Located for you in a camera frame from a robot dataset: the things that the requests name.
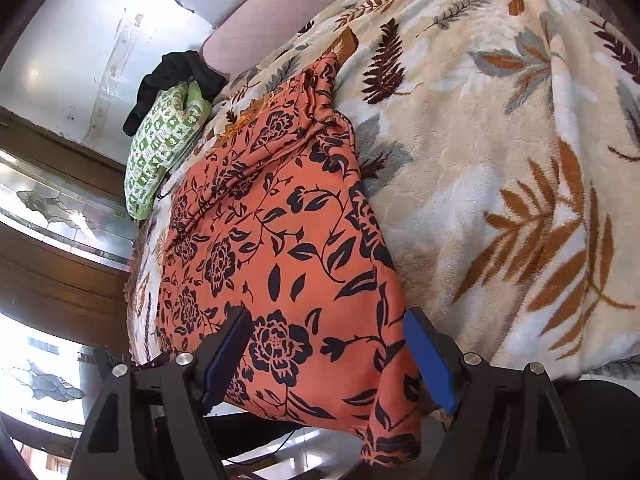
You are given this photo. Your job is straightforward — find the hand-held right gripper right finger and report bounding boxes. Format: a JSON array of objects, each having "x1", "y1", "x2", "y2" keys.
[{"x1": 402, "y1": 306, "x2": 586, "y2": 480}]

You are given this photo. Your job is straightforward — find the leaf print fleece blanket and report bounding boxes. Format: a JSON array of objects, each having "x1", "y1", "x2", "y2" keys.
[{"x1": 122, "y1": 0, "x2": 640, "y2": 381}]

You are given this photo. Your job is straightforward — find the wooden door with stained glass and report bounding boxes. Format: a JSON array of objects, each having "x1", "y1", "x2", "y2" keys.
[{"x1": 0, "y1": 105, "x2": 138, "y2": 480}]

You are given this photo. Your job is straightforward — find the black cable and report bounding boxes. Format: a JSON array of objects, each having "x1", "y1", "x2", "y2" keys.
[{"x1": 222, "y1": 427, "x2": 303, "y2": 466}]

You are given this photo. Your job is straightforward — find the green patterned pillow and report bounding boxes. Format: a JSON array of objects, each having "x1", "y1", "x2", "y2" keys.
[{"x1": 124, "y1": 81, "x2": 213, "y2": 220}]

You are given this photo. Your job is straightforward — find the black garment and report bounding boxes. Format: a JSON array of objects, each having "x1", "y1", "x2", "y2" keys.
[{"x1": 122, "y1": 51, "x2": 230, "y2": 137}]

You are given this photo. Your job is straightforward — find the person's black trousers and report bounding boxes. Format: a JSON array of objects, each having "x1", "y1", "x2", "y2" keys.
[{"x1": 205, "y1": 379, "x2": 640, "y2": 480}]

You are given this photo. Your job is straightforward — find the orange floral garment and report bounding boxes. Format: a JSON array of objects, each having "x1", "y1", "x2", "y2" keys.
[{"x1": 152, "y1": 52, "x2": 423, "y2": 466}]

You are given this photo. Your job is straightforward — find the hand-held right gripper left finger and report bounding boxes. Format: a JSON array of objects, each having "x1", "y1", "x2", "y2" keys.
[{"x1": 70, "y1": 305, "x2": 256, "y2": 480}]

